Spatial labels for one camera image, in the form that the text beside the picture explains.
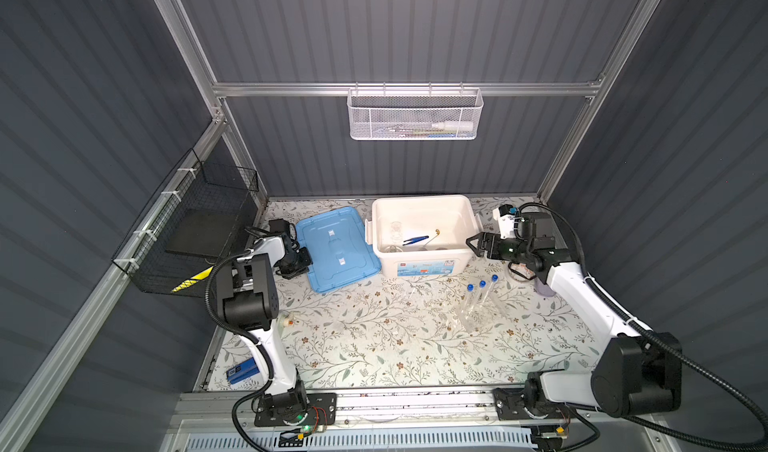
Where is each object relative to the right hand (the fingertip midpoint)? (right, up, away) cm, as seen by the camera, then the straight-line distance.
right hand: (481, 243), depth 84 cm
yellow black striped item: (-69, -7, -18) cm, 71 cm away
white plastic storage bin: (-6, +7, +20) cm, 22 cm away
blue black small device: (-64, -33, -8) cm, 73 cm away
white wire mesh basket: (-16, +52, +40) cm, 67 cm away
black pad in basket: (-74, +3, -9) cm, 74 cm away
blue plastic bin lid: (-45, -3, +22) cm, 50 cm away
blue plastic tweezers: (-17, 0, +23) cm, 29 cm away
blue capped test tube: (-2, -22, +6) cm, 23 cm away
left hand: (-55, -9, +16) cm, 57 cm away
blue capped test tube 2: (+1, -16, +5) cm, 17 cm away
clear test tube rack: (+6, -20, +6) cm, 22 cm away
